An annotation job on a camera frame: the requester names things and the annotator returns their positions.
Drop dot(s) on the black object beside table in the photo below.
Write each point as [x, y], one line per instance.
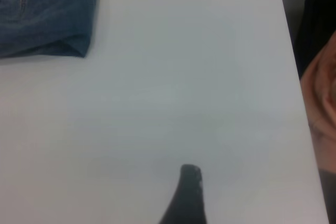
[315, 24]

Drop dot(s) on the peach fabric garment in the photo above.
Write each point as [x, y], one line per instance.
[320, 103]

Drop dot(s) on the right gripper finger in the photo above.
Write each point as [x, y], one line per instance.
[187, 197]

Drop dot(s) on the blue denim shorts with print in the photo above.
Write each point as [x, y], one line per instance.
[44, 16]

